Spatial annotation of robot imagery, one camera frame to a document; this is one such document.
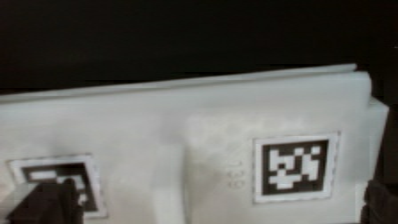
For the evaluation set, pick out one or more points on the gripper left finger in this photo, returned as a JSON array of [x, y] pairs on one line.
[[44, 204]]

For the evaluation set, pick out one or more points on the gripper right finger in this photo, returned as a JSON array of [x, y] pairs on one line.
[[379, 212]]

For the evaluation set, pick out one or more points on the white cabinet door panel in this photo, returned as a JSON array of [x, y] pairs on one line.
[[227, 150]]

